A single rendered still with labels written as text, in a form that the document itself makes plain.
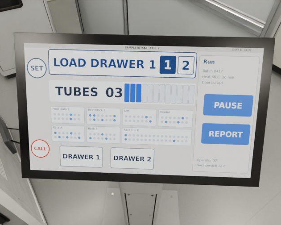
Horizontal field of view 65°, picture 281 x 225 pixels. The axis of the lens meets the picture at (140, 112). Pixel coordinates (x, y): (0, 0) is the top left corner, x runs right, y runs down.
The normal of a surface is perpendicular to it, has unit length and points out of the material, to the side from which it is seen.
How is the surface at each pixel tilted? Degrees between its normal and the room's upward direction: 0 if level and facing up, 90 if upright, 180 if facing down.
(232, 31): 90
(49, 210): 0
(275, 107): 0
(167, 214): 5
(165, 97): 50
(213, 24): 90
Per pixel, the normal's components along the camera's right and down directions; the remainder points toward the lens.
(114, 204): -0.09, -0.66
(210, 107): -0.03, 0.14
